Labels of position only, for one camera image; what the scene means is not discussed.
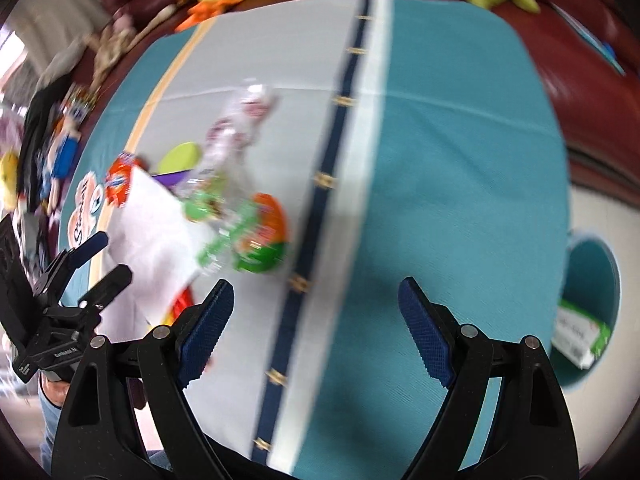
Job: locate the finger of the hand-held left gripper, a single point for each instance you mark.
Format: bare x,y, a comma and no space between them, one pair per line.
112,285
87,250

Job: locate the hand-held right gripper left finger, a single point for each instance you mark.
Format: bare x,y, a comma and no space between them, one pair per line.
205,330

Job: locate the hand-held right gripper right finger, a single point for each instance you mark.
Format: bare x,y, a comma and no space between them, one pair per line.
425,335

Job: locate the white paper napkin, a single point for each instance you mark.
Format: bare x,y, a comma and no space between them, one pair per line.
150,235

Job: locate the purple green wrapper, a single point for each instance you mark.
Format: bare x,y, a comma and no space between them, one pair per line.
167,180

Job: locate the orange green snack wrapper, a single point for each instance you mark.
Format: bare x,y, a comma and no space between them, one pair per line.
267,235

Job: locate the yellow-green round lid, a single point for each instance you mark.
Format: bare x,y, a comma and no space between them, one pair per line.
180,157

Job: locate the small green white carton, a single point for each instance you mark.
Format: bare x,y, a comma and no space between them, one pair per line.
580,335

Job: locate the clear plastic packaging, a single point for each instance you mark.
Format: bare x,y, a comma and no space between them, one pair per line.
230,140

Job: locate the teal trash bin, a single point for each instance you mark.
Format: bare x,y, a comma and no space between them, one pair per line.
595,270

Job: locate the person's blue jeans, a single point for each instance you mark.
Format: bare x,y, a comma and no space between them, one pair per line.
50,425

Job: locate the blue orange cartoon doll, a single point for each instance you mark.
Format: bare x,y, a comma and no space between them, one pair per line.
65,155

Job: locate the small yellow toy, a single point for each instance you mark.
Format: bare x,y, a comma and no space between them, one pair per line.
9,180

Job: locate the dark cloth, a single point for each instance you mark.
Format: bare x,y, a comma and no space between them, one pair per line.
35,135

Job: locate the shiny patterned packet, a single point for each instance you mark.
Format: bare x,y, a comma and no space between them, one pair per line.
85,102

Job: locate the teal and grey tablecloth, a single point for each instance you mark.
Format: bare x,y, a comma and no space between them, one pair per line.
450,160

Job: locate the white cloth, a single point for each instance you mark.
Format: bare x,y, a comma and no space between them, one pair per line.
65,62

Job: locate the beige long-limbed rabbit plush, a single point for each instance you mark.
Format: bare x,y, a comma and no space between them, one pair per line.
107,47

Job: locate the beige curtain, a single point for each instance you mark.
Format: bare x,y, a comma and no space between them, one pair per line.
50,10

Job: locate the maroon leather sofa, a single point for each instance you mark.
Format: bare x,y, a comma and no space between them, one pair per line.
575,60

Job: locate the blue picture book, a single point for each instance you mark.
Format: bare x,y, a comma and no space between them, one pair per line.
595,40

